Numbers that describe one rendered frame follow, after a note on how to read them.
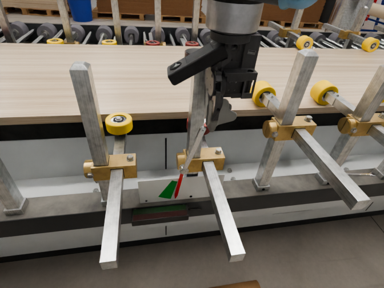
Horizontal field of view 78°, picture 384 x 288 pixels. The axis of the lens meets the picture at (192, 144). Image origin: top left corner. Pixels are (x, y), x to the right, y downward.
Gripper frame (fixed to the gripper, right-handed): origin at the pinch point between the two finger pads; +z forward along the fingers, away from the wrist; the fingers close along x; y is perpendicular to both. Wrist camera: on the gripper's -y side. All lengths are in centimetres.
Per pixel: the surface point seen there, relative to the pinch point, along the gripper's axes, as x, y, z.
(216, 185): -3.7, 2.9, 15.8
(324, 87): 28, 50, 6
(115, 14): 115, -29, 0
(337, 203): 8, 62, 48
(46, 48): 91, -62, 11
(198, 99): 6.1, -1.4, -3.5
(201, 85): 6.2, -0.8, -7.0
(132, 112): 26.7, -18.2, 11.6
